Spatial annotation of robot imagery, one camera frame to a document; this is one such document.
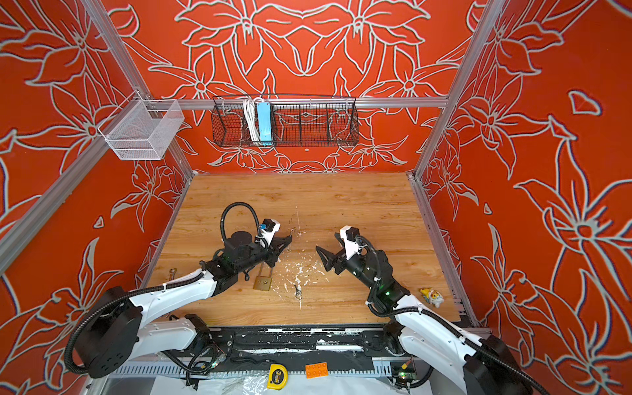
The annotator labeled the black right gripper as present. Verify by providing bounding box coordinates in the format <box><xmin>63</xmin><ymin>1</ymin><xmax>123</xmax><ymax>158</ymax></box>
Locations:
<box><xmin>316</xmin><ymin>233</ymin><xmax>382</xmax><ymax>295</ymax></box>

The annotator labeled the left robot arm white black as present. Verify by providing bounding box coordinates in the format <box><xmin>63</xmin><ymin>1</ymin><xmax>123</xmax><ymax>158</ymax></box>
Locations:
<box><xmin>63</xmin><ymin>202</ymin><xmax>292</xmax><ymax>379</ymax></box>

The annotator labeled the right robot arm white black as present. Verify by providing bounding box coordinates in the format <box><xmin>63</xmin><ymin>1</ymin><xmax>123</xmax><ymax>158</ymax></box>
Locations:
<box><xmin>316</xmin><ymin>234</ymin><xmax>547</xmax><ymax>394</ymax></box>

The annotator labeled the brass padlock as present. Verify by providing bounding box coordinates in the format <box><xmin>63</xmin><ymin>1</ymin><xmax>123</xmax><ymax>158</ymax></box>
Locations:
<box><xmin>253</xmin><ymin>263</ymin><xmax>273</xmax><ymax>291</ymax></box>

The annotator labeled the orange lego brick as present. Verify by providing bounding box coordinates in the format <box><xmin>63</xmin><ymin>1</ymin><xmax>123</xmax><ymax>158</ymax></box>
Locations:
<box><xmin>304</xmin><ymin>362</ymin><xmax>329</xmax><ymax>380</ymax></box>

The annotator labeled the yellow snack wrapper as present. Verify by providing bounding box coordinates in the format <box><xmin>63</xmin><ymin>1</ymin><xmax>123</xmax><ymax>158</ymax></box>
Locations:
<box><xmin>419</xmin><ymin>288</ymin><xmax>444</xmax><ymax>309</ymax></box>

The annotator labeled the yellow tape measure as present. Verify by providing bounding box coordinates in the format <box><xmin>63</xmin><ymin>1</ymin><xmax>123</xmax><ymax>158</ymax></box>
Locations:
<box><xmin>267</xmin><ymin>363</ymin><xmax>289</xmax><ymax>390</ymax></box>

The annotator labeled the blue white box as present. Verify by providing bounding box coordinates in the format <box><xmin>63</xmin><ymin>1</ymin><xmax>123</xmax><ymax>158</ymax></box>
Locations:
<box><xmin>257</xmin><ymin>101</ymin><xmax>273</xmax><ymax>146</ymax></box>

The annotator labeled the clear plastic bin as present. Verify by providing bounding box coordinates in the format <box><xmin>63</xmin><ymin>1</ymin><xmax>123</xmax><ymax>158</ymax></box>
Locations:
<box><xmin>100</xmin><ymin>100</ymin><xmax>184</xmax><ymax>161</ymax></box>

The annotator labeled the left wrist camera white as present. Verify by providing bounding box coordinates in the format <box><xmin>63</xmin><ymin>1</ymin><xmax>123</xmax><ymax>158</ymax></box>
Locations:
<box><xmin>258</xmin><ymin>218</ymin><xmax>281</xmax><ymax>248</ymax></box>

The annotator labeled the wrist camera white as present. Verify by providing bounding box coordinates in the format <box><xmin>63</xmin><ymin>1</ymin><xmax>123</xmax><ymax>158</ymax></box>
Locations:
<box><xmin>258</xmin><ymin>218</ymin><xmax>281</xmax><ymax>248</ymax></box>
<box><xmin>340</xmin><ymin>225</ymin><xmax>360</xmax><ymax>261</ymax></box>

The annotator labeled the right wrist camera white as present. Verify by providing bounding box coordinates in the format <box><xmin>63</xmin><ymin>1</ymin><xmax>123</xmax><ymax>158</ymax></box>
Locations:
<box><xmin>340</xmin><ymin>225</ymin><xmax>360</xmax><ymax>261</ymax></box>

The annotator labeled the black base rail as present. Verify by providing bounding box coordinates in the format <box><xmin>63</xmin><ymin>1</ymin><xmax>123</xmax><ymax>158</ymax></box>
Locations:
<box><xmin>159</xmin><ymin>324</ymin><xmax>428</xmax><ymax>377</ymax></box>

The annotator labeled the black wire basket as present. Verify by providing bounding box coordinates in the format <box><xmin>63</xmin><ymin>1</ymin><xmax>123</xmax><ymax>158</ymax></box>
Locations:
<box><xmin>211</xmin><ymin>95</ymin><xmax>360</xmax><ymax>148</ymax></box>

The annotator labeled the white cable bundle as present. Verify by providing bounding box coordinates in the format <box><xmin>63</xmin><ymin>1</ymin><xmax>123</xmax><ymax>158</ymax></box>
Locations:
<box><xmin>243</xmin><ymin>97</ymin><xmax>260</xmax><ymax>143</ymax></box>

